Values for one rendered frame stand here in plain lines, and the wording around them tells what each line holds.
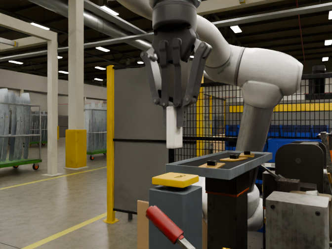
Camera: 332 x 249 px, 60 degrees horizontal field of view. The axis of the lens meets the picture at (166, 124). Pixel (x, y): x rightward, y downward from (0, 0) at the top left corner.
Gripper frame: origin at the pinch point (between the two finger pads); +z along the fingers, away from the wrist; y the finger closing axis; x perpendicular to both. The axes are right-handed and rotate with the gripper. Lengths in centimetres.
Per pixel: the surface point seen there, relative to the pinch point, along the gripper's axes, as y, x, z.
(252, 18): -247, 973, -370
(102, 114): -771, 776, -35
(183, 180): 2.9, -2.2, 8.3
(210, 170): 3.3, 7.8, 8.1
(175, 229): 6.1, -10.3, 13.0
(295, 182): 14.0, 37.3, 14.3
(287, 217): 16.0, 12.3, 15.9
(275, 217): 14.0, 12.3, 16.2
